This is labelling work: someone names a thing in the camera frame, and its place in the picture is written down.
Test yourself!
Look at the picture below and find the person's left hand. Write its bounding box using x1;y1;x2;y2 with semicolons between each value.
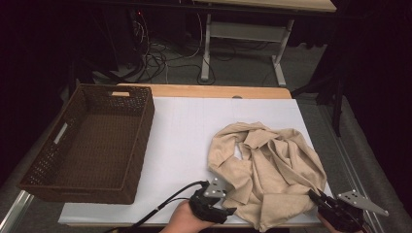
159;199;216;233

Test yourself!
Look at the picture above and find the beige sweater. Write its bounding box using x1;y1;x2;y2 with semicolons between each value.
207;120;327;233

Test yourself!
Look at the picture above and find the tangle of floor cables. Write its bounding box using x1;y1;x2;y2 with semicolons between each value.
130;9;217;85

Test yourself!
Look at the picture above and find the white-legged desk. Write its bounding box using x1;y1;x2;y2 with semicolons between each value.
193;0;338;87

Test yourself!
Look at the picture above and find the white table cover sheet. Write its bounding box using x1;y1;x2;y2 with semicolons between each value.
57;96;343;226

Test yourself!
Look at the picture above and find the short aluminium rail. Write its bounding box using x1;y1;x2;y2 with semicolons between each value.
0;189;35;233

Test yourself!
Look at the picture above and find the person's right hand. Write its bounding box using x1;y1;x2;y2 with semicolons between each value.
317;215;342;233

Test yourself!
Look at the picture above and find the long aluminium rail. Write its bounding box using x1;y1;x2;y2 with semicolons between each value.
319;103;385;233

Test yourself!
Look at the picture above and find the brown woven basket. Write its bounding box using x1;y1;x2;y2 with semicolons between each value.
17;83;155;206

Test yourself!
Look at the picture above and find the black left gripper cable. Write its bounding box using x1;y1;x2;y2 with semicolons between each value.
106;180;210;233

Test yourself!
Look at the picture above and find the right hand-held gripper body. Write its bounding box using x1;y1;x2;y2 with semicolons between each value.
318;189;390;233

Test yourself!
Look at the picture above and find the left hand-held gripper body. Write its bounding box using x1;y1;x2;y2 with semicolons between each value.
189;177;228;225

